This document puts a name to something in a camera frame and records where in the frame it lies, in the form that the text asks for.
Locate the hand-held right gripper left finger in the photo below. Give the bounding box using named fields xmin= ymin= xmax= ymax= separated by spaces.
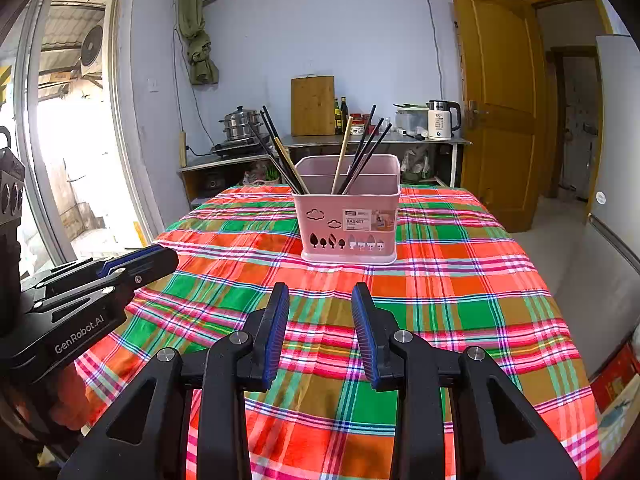
xmin=57 ymin=282 xmax=291 ymax=480

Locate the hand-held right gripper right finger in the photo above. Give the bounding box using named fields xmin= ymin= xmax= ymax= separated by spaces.
xmin=350 ymin=282 xmax=583 ymax=480

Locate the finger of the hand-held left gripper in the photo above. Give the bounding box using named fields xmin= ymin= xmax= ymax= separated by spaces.
xmin=22 ymin=246 xmax=166 ymax=288
xmin=20 ymin=246 xmax=179 ymax=313

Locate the pink utensil basket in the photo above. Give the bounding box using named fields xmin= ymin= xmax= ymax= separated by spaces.
xmin=291 ymin=155 xmax=402 ymax=264

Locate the black chopstick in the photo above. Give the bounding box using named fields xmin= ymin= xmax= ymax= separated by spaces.
xmin=258 ymin=110 xmax=302 ymax=195
xmin=345 ymin=104 xmax=377 ymax=195
xmin=246 ymin=121 xmax=297 ymax=195
xmin=345 ymin=122 xmax=394 ymax=193
xmin=262 ymin=105 xmax=306 ymax=195
xmin=341 ymin=117 xmax=385 ymax=195

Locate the person's left hand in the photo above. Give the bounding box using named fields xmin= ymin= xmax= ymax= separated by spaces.
xmin=47 ymin=360 xmax=96 ymax=432

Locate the plaid tablecloth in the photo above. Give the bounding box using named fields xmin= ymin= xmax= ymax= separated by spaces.
xmin=75 ymin=184 xmax=601 ymax=480

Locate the low wooden cabinet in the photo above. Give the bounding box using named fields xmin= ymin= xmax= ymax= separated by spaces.
xmin=176 ymin=152 xmax=296 ymax=211

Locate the black stove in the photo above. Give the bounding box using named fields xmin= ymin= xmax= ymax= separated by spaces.
xmin=210 ymin=137 xmax=271 ymax=158

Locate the steel steamer pot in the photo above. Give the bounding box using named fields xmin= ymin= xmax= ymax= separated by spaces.
xmin=219 ymin=105 xmax=265 ymax=142

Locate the outdoor fan unit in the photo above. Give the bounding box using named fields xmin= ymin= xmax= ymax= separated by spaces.
xmin=77 ymin=22 xmax=106 ymax=81

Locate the steel counter table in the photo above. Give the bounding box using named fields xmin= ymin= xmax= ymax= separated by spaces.
xmin=277 ymin=130 xmax=473 ymax=188

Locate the green curtain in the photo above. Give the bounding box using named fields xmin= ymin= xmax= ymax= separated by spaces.
xmin=177 ymin=0 xmax=221 ymax=86

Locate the clear plastic container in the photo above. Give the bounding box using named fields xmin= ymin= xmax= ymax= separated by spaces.
xmin=394 ymin=104 xmax=430 ymax=137

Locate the white electric kettle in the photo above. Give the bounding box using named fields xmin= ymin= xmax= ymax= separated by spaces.
xmin=426 ymin=99 xmax=462 ymax=141

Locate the wooden cutting board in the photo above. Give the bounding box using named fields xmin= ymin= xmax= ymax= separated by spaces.
xmin=290 ymin=75 xmax=336 ymax=137

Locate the red carton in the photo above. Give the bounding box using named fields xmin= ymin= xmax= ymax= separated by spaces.
xmin=589 ymin=342 xmax=640 ymax=413

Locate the printed cardboard box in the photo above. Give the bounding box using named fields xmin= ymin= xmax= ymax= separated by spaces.
xmin=595 ymin=385 xmax=640 ymax=456

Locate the wooden door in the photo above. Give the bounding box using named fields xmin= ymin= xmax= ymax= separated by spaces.
xmin=446 ymin=0 xmax=548 ymax=233

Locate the silver refrigerator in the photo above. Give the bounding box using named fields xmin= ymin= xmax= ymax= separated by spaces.
xmin=545 ymin=34 xmax=640 ymax=376

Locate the white sliding door frame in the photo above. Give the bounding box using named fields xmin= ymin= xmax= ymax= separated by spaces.
xmin=0 ymin=0 xmax=166 ymax=281

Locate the grey wall cable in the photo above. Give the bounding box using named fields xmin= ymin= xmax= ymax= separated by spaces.
xmin=418 ymin=0 xmax=446 ymax=103

